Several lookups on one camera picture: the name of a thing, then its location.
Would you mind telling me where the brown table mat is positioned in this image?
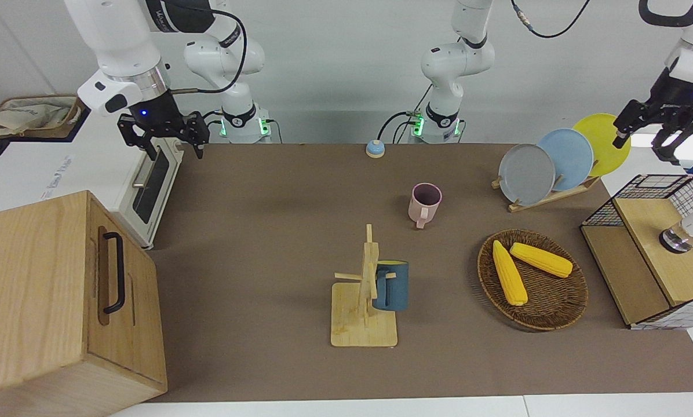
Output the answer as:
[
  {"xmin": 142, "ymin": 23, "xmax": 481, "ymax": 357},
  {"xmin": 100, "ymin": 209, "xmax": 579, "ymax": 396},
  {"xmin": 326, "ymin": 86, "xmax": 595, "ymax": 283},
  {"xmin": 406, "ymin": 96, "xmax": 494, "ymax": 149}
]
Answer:
[{"xmin": 147, "ymin": 143, "xmax": 693, "ymax": 403}]

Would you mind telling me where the black cabinet handle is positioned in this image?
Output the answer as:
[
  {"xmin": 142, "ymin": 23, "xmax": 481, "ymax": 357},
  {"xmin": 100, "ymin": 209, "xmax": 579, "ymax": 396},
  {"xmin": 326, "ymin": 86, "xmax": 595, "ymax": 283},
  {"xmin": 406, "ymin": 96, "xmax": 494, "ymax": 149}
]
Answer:
[{"xmin": 102, "ymin": 232, "xmax": 126, "ymax": 315}]

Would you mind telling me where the black base cable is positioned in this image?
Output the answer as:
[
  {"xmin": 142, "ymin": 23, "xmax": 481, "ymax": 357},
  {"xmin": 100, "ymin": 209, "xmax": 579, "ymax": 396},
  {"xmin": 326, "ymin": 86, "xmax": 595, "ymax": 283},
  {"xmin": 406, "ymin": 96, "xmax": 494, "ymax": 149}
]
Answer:
[{"xmin": 377, "ymin": 87, "xmax": 434, "ymax": 144}]

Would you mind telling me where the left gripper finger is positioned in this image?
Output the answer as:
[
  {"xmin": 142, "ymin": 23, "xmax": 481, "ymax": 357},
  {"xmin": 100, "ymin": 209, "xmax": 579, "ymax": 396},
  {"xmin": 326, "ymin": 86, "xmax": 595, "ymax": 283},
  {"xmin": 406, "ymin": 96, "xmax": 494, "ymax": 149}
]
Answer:
[
  {"xmin": 652, "ymin": 107, "xmax": 693, "ymax": 166},
  {"xmin": 613, "ymin": 100, "xmax": 654, "ymax": 149}
]

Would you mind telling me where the grey plate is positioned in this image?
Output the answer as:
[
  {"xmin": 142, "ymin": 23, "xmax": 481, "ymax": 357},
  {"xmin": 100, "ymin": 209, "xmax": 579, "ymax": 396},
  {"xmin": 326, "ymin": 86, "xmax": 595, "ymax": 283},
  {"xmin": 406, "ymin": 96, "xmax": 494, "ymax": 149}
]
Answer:
[{"xmin": 498, "ymin": 143, "xmax": 556, "ymax": 206}]

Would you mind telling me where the white toaster oven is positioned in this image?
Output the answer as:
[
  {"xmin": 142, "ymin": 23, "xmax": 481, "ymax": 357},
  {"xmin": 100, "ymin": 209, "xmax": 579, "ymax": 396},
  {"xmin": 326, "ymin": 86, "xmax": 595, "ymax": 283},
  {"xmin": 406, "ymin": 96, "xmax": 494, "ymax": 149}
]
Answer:
[{"xmin": 0, "ymin": 109, "xmax": 185, "ymax": 251}]

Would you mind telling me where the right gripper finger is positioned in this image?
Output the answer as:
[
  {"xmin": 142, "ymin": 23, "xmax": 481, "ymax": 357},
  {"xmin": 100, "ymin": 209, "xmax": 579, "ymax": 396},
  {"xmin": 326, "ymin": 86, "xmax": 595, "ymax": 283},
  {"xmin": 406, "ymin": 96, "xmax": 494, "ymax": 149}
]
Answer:
[
  {"xmin": 119, "ymin": 115, "xmax": 157, "ymax": 161},
  {"xmin": 181, "ymin": 111, "xmax": 210, "ymax": 159}
]

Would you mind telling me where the wooden drawer cabinet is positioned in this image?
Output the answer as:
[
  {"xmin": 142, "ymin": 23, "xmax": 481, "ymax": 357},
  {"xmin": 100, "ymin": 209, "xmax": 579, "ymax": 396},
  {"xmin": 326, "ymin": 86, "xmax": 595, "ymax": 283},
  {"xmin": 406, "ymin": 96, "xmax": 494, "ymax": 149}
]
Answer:
[{"xmin": 0, "ymin": 190, "xmax": 169, "ymax": 417}]

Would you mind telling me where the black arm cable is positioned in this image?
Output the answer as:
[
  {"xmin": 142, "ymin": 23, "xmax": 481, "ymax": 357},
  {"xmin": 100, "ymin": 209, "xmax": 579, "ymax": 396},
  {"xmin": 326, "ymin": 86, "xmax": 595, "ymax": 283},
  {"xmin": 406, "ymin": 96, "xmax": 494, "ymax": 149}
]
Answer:
[
  {"xmin": 170, "ymin": 0, "xmax": 247, "ymax": 94},
  {"xmin": 512, "ymin": 0, "xmax": 590, "ymax": 39}
]

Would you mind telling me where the wooden plate rack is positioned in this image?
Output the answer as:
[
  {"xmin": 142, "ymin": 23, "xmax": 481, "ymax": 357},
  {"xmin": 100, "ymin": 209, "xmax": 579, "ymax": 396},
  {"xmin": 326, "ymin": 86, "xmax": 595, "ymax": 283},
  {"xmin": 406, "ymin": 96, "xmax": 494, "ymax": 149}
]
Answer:
[{"xmin": 491, "ymin": 175, "xmax": 602, "ymax": 213}]

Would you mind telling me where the cardboard tray box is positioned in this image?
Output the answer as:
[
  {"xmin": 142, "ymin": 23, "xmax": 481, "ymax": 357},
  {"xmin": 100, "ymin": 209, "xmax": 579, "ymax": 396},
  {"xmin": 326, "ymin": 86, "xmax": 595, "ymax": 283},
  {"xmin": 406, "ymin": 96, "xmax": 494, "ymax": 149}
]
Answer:
[{"xmin": 0, "ymin": 94, "xmax": 86, "ymax": 158}]

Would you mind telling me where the brown wicker basket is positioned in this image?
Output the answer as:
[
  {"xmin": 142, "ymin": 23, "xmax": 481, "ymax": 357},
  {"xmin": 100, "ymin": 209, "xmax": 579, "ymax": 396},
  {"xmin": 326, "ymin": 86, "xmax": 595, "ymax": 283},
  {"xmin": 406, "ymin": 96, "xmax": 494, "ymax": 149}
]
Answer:
[{"xmin": 477, "ymin": 229, "xmax": 589, "ymax": 332}]

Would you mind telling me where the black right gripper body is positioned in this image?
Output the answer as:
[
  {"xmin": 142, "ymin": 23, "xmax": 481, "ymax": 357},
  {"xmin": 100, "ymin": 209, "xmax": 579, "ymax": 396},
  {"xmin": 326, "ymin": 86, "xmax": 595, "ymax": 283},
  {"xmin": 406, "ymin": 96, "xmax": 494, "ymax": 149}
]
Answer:
[{"xmin": 127, "ymin": 92, "xmax": 188, "ymax": 140}]

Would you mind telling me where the wire and wood shelf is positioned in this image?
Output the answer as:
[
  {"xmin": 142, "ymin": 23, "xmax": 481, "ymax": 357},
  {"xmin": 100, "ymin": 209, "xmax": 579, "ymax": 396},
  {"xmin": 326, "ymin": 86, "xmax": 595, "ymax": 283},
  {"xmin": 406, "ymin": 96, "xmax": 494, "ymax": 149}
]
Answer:
[{"xmin": 580, "ymin": 174, "xmax": 693, "ymax": 331}]

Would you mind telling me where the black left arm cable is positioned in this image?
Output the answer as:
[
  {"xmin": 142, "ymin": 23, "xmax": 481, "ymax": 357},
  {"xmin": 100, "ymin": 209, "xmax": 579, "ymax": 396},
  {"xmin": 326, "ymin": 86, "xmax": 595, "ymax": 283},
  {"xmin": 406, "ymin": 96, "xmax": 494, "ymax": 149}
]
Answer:
[{"xmin": 512, "ymin": 0, "xmax": 590, "ymax": 39}]

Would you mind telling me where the yellow plate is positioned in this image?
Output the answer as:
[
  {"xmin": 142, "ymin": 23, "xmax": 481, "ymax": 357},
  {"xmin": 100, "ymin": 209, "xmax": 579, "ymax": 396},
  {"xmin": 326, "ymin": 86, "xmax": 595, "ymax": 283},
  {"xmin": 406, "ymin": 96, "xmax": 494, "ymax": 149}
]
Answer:
[{"xmin": 572, "ymin": 114, "xmax": 632, "ymax": 178}]

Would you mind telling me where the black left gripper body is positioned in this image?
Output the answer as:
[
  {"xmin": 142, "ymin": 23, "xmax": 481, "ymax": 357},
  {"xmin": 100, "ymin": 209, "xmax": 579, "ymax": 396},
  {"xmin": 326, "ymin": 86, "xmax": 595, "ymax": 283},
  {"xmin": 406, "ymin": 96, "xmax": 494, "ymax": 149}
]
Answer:
[{"xmin": 651, "ymin": 72, "xmax": 693, "ymax": 116}]

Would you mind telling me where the wooden mug tree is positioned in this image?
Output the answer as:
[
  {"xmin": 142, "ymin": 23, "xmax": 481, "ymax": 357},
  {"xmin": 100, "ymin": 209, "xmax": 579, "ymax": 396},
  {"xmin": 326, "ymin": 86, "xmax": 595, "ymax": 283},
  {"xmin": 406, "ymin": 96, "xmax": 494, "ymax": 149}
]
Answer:
[{"xmin": 330, "ymin": 224, "xmax": 398, "ymax": 348}]

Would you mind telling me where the dark blue mug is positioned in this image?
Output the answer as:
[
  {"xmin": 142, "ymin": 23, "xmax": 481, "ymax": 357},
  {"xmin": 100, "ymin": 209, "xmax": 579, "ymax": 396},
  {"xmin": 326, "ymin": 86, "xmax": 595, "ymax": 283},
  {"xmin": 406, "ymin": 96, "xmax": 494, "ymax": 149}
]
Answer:
[{"xmin": 373, "ymin": 261, "xmax": 410, "ymax": 312}]

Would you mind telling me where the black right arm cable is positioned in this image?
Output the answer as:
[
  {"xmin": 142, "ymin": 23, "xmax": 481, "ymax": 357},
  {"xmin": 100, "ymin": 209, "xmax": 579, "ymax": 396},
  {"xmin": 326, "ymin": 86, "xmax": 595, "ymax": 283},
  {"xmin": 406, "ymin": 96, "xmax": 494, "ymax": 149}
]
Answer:
[{"xmin": 170, "ymin": 0, "xmax": 247, "ymax": 94}]

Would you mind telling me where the yellow corn cob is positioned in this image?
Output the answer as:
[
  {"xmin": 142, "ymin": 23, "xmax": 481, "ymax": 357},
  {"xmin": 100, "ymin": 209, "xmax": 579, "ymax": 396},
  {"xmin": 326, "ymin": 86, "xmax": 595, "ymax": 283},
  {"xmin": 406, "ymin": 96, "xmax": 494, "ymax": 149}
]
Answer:
[
  {"xmin": 493, "ymin": 240, "xmax": 528, "ymax": 306},
  {"xmin": 509, "ymin": 242, "xmax": 574, "ymax": 279}
]

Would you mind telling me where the pink mug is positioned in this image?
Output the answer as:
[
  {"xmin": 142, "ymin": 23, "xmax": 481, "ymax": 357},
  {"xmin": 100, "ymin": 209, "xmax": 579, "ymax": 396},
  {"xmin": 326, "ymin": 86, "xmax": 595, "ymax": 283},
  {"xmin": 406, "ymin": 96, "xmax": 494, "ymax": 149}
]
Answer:
[{"xmin": 408, "ymin": 183, "xmax": 443, "ymax": 229}]

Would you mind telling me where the light blue plate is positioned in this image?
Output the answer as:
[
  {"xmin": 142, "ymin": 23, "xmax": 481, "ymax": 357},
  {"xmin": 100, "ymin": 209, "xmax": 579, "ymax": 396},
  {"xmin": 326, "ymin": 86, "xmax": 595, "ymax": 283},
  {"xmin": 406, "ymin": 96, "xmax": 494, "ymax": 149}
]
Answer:
[{"xmin": 537, "ymin": 129, "xmax": 594, "ymax": 192}]

